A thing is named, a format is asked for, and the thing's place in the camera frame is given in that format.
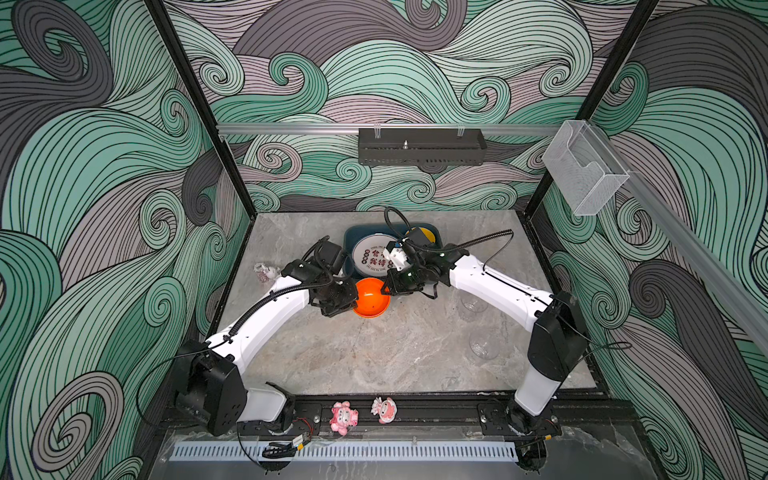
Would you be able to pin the black frame post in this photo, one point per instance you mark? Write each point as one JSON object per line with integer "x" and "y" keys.
{"x": 617, "y": 57}
{"x": 175, "y": 49}

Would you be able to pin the clear acrylic wall holder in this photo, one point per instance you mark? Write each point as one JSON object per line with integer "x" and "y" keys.
{"x": 585, "y": 167}

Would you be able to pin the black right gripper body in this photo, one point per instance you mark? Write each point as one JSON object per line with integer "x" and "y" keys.
{"x": 409, "y": 278}

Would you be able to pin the black left rear frame post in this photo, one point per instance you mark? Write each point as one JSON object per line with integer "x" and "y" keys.
{"x": 175, "y": 49}

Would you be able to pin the clear plastic cup near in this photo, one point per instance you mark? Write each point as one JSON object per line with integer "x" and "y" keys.
{"x": 484, "y": 346}

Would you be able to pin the aluminium wall rail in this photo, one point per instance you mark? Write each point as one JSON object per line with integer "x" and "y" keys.
{"x": 333, "y": 128}

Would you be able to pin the teal plastic bin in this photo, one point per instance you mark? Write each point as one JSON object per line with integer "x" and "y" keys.
{"x": 357, "y": 232}

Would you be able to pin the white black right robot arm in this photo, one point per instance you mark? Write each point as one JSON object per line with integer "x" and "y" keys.
{"x": 557, "y": 330}

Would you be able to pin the clear plastic cup far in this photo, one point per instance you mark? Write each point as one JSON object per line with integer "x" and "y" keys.
{"x": 470, "y": 307}

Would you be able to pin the white plate red green circles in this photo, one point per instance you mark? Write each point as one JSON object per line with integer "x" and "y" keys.
{"x": 368, "y": 255}

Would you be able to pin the black right rear frame post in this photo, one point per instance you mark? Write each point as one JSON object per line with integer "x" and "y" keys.
{"x": 617, "y": 57}

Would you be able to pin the pink plush pig figure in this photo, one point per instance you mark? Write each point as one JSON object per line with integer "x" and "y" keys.
{"x": 343, "y": 418}

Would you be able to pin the orange shallow bowl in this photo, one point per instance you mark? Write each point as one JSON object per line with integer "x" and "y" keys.
{"x": 371, "y": 302}

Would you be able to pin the white slotted cable duct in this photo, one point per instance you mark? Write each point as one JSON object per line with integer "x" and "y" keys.
{"x": 391, "y": 450}

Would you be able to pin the clear plastic cup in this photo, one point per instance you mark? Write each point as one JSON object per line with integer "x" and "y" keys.
{"x": 470, "y": 307}
{"x": 484, "y": 346}

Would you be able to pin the pink white toy on table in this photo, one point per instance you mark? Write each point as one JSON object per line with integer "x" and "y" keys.
{"x": 266, "y": 273}

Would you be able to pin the yellow shallow bowl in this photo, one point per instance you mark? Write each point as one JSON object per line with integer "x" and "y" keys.
{"x": 426, "y": 233}

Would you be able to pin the black perforated wall tray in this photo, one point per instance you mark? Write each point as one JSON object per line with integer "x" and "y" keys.
{"x": 431, "y": 149}

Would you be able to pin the pink white small figure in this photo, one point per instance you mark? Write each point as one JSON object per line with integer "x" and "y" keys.
{"x": 385, "y": 409}

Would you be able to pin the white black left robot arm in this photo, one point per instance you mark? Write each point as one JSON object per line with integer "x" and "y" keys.
{"x": 207, "y": 376}

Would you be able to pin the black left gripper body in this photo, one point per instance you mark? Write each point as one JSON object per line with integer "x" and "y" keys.
{"x": 338, "y": 297}

